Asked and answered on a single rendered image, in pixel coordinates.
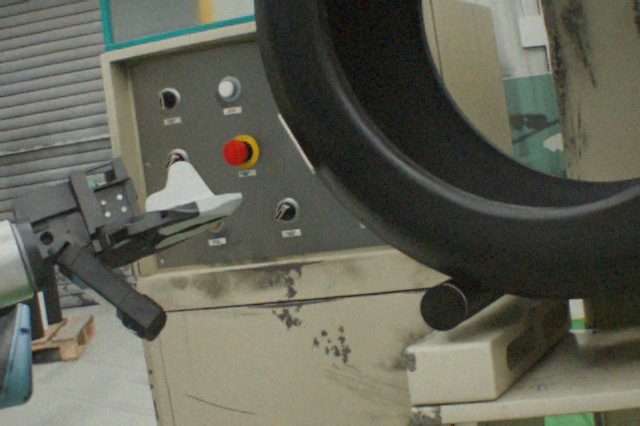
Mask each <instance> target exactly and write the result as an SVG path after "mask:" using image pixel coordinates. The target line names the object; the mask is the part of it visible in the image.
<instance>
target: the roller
mask: <svg viewBox="0 0 640 426"><path fill-rule="evenodd" d="M503 296H505V294H501V293H497V292H493V291H489V290H485V289H482V288H478V287H475V286H472V285H469V284H466V283H464V282H461V281H458V280H456V279H453V278H451V277H450V278H448V279H446V280H444V281H442V282H440V283H438V284H436V285H434V286H432V287H431V288H430V289H428V290H427V291H426V292H425V293H424V296H423V298H422V300H421V304H420V311H421V315H422V318H423V320H424V321H425V323H426V324H427V325H428V326H429V327H431V328H432V329H434V330H437V331H441V332H445V330H450V329H453V328H455V327H457V326H459V325H460V324H462V323H463V322H465V321H466V320H468V319H470V318H471V317H473V316H474V315H476V314H477V313H479V312H481V311H482V310H484V309H485V308H487V307H488V306H490V305H492V304H493V303H495V302H496V301H497V300H498V299H500V298H502V297H503Z"/></svg>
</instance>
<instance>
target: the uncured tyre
mask: <svg viewBox="0 0 640 426"><path fill-rule="evenodd" d="M254 10H255V20H256V23H255V27H256V34H257V40H258V45H259V50H260V55H261V59H262V63H263V67H264V70H265V74H266V77H267V80H268V84H269V87H270V89H271V92H272V95H273V98H274V100H275V103H276V105H277V108H278V110H279V112H280V115H281V117H282V119H283V120H284V122H285V124H286V125H287V127H288V129H289V130H290V132H291V133H292V135H293V137H294V138H295V140H296V142H297V143H298V145H300V147H301V148H302V150H303V153H304V154H305V156H306V158H307V159H308V161H309V163H310V164H311V166H312V168H313V169H314V171H315V174H316V175H317V176H318V178H319V179H320V180H321V181H322V183H323V184H324V185H325V186H326V188H327V189H328V190H329V191H330V192H331V193H332V195H333V197H334V198H335V199H336V200H337V201H338V202H340V203H341V204H342V205H343V206H344V207H345V208H346V209H347V210H348V211H349V212H350V213H351V214H352V215H353V216H354V217H355V218H356V219H358V220H359V221H360V222H361V223H362V224H363V225H364V226H366V227H367V228H368V229H369V230H371V231H372V232H373V234H374V235H376V236H377V237H378V238H380V239H381V240H383V241H385V242H386V243H388V244H389V245H391V246H392V247H393V248H395V249H397V250H398V251H400V252H401V253H403V254H405V255H406V256H408V257H410V258H412V259H413V260H415V261H417V262H419V263H421V264H423V265H425V266H427V267H429V268H431V269H433V270H435V271H437V272H439V273H441V274H444V275H446V276H448V277H451V278H453V279H456V280H458V281H461V282H464V283H466V284H469V285H472V286H475V287H478V288H482V289H485V290H489V291H493V292H497V293H501V294H505V295H510V296H513V295H515V296H522V297H529V298H537V299H550V300H569V299H566V298H572V297H577V296H590V295H599V294H605V293H606V294H609V295H616V294H622V293H624V292H626V291H631V290H634V289H638V288H640V177H638V178H633V179H629V180H622V181H620V180H613V181H586V180H577V179H571V178H566V177H562V176H558V175H554V174H550V173H547V172H545V171H542V170H539V169H537V168H534V167H532V166H529V165H527V164H525V163H523V162H521V161H519V160H517V159H515V158H514V157H513V156H511V155H509V154H508V152H506V151H505V150H503V149H502V148H500V147H499V146H498V145H496V144H495V143H494V142H492V141H491V140H490V139H489V138H487V137H486V136H485V135H484V134H483V133H482V132H481V131H480V130H479V129H478V128H477V127H476V126H475V125H474V124H473V123H472V122H471V121H470V120H469V119H468V118H467V117H466V115H465V114H464V113H463V112H462V110H461V109H460V108H459V106H458V105H457V103H456V102H455V101H454V99H453V97H452V96H451V94H450V93H449V91H448V89H446V87H445V85H444V83H443V81H442V78H441V76H440V74H439V72H438V70H437V67H436V65H435V63H434V60H433V57H432V54H431V51H430V47H429V43H428V39H427V34H426V28H425V23H424V21H423V10H422V0H254Z"/></svg>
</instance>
